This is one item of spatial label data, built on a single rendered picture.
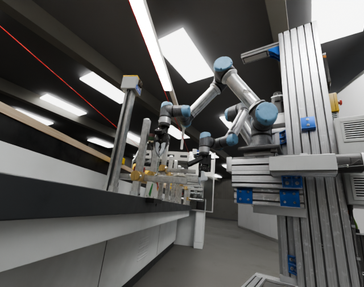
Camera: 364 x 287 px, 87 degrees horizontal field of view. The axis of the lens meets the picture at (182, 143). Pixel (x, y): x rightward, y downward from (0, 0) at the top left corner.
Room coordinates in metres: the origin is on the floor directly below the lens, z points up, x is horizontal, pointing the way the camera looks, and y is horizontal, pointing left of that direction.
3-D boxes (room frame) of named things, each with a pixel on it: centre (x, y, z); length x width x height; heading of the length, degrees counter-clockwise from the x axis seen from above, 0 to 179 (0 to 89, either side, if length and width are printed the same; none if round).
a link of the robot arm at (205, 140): (1.26, -0.16, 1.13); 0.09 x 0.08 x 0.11; 125
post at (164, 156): (1.53, 0.13, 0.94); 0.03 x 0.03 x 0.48; 80
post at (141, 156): (1.03, 0.22, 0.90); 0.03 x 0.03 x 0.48; 80
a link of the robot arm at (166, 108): (1.11, 0.12, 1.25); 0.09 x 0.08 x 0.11; 77
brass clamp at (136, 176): (1.06, 0.21, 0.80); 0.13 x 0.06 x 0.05; 170
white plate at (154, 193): (1.25, 0.15, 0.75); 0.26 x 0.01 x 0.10; 170
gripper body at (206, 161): (1.26, -0.17, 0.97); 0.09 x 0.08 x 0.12; 80
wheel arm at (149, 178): (1.07, 0.17, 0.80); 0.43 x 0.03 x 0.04; 80
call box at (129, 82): (0.78, 0.26, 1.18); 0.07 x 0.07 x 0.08; 80
